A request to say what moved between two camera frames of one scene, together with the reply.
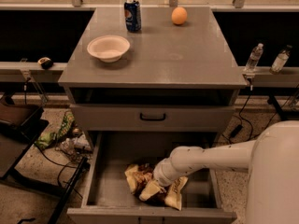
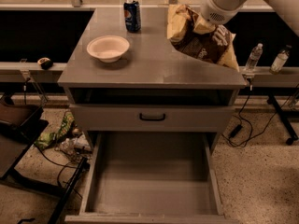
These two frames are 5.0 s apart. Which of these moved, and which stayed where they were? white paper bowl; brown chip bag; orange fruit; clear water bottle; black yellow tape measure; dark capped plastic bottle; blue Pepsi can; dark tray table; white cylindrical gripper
Moved: white cylindrical gripper; brown chip bag; orange fruit
Stayed: dark capped plastic bottle; white paper bowl; blue Pepsi can; clear water bottle; black yellow tape measure; dark tray table
